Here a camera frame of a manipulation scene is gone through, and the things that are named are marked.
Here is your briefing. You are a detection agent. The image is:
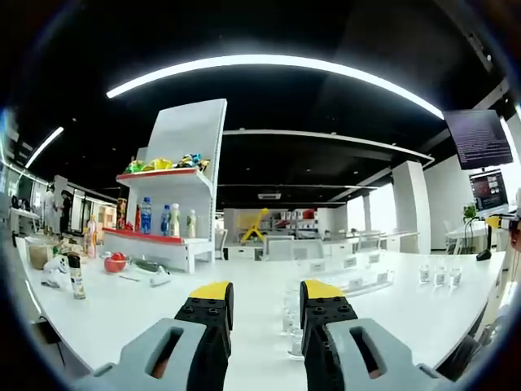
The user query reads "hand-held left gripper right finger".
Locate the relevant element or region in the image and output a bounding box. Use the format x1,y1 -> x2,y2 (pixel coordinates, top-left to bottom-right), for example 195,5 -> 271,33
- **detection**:
299,279 -> 451,391

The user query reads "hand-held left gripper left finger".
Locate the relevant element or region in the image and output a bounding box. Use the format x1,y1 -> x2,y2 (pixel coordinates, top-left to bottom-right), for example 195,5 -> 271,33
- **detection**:
72,280 -> 235,391

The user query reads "clear acrylic reagent rack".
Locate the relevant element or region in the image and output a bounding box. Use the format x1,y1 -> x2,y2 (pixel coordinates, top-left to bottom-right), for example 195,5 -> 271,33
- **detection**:
284,250 -> 396,295

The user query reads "white drink bottle green cap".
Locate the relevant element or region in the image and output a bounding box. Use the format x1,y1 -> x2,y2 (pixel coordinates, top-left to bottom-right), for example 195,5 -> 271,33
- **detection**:
169,203 -> 182,238

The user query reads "tall blue drink bottle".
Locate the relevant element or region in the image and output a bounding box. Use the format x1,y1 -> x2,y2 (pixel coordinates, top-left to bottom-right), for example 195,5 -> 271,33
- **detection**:
139,196 -> 153,235

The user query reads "orange drink bottle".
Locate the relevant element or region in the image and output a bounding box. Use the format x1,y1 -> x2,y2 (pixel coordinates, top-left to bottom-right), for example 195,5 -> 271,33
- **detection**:
85,214 -> 99,260

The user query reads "white hand tool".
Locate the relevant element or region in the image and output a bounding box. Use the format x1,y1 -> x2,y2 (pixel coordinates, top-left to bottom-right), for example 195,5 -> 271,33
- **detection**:
148,265 -> 173,288

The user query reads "red bowl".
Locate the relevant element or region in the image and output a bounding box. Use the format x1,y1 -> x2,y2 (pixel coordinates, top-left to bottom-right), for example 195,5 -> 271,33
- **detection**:
103,252 -> 131,275

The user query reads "black cap spray can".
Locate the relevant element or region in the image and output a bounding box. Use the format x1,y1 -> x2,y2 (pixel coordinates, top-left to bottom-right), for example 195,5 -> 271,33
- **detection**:
67,253 -> 87,301

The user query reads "white office chair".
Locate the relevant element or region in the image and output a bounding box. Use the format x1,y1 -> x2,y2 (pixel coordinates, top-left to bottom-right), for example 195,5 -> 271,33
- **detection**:
262,235 -> 295,261

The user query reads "white device with black dots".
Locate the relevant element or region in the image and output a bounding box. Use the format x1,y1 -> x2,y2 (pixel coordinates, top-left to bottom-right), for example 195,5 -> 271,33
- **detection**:
40,254 -> 70,290

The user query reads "tall chips can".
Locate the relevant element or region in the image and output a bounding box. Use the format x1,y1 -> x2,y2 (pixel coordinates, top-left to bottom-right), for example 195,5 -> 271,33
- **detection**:
116,197 -> 128,231

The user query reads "clear tub with brown contents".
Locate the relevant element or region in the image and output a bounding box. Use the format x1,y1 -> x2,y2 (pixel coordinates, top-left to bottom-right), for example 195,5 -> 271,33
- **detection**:
24,236 -> 58,270

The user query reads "white display shelf red trim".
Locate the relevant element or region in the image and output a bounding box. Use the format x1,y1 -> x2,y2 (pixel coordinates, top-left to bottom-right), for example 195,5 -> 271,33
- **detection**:
101,98 -> 228,275

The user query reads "yellow device on black stand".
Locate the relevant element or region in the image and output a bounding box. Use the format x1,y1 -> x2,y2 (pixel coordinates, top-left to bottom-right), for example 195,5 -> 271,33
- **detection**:
475,214 -> 514,262

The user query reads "small monitor with red picture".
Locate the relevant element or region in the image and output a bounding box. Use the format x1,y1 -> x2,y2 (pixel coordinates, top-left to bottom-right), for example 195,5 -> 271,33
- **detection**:
468,169 -> 510,213

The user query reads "short ceiling light strip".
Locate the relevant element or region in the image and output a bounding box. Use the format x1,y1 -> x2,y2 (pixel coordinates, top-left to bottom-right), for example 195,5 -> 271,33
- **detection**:
24,126 -> 65,169

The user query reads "large hanging dark monitor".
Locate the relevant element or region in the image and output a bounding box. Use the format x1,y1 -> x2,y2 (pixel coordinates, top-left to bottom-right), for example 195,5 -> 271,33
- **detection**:
442,108 -> 514,171

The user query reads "long curved ceiling light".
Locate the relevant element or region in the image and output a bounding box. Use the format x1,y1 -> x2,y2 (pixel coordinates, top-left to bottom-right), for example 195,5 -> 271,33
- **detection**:
105,54 -> 445,121

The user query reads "yellow frame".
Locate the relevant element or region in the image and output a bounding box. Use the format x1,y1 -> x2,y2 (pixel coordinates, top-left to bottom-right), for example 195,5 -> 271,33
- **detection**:
239,208 -> 270,244

